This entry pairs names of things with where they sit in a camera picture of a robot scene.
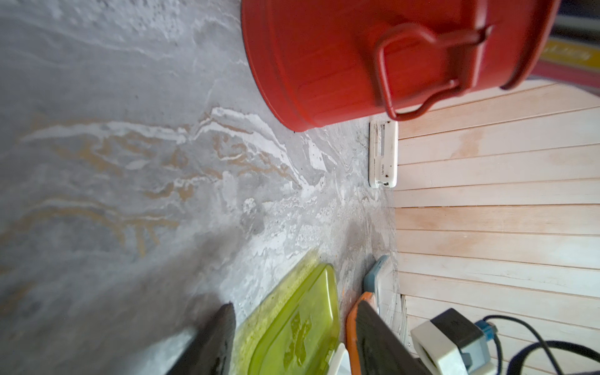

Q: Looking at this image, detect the blue pillbox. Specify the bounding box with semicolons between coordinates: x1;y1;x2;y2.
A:
362;255;402;333

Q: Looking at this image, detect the red pen cup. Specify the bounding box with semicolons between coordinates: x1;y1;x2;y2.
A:
241;0;559;132

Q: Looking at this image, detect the orange pillbox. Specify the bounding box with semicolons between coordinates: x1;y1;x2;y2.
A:
345;292;378;375

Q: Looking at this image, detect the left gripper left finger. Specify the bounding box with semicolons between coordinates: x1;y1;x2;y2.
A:
167;303;236;375

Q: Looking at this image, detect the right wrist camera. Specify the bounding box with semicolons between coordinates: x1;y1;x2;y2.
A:
410;308;502;375

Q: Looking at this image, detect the white rectangular device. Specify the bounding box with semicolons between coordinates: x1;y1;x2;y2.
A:
368;120;398;188

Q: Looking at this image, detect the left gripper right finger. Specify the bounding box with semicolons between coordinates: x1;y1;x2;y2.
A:
356;301;430;375

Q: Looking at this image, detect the green lid white pillbox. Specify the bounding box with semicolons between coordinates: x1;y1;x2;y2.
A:
230;251;342;374

